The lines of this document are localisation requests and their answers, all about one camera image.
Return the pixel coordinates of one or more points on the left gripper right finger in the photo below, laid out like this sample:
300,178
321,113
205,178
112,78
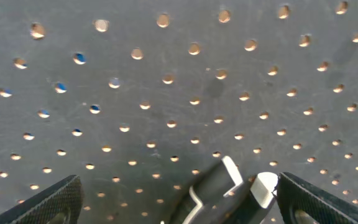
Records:
309,202

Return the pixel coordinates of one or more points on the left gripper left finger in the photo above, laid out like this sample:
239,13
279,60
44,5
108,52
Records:
51,202

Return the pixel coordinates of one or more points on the pliers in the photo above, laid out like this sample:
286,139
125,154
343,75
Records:
216,189

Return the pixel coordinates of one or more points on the black pegboard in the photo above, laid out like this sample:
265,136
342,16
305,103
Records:
179,77

